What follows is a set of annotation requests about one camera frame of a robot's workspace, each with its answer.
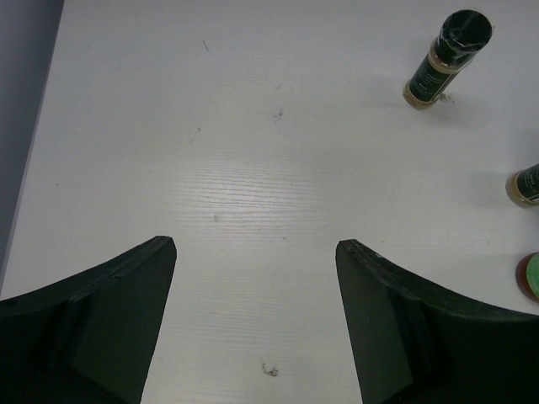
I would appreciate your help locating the sauce bottle yellow cap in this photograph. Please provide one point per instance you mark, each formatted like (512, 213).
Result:
(526, 276)

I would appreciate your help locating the middle spice jar black lid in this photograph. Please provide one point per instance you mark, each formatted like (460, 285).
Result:
(522, 187)

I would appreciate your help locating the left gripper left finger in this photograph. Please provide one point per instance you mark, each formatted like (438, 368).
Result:
(88, 338)

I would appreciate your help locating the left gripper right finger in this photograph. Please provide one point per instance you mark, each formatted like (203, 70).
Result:
(414, 341)

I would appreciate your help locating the spice jar black lid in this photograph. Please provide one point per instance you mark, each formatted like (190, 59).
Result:
(462, 35)
(522, 187)

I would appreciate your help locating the far spice jar black lid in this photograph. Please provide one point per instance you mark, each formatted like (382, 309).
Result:
(462, 35)

